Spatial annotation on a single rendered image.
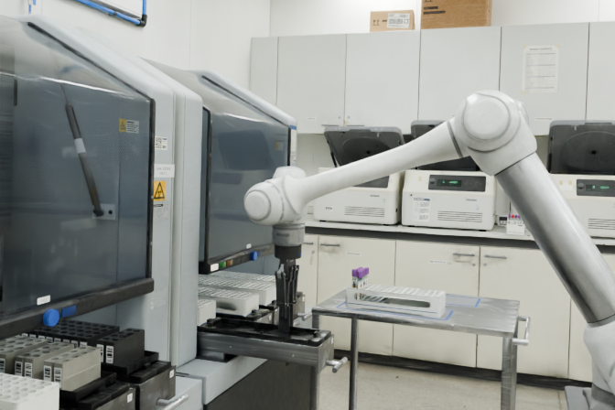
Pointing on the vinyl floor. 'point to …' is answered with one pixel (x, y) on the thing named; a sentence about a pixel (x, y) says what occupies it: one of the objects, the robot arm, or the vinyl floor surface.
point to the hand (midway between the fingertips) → (285, 317)
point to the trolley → (457, 316)
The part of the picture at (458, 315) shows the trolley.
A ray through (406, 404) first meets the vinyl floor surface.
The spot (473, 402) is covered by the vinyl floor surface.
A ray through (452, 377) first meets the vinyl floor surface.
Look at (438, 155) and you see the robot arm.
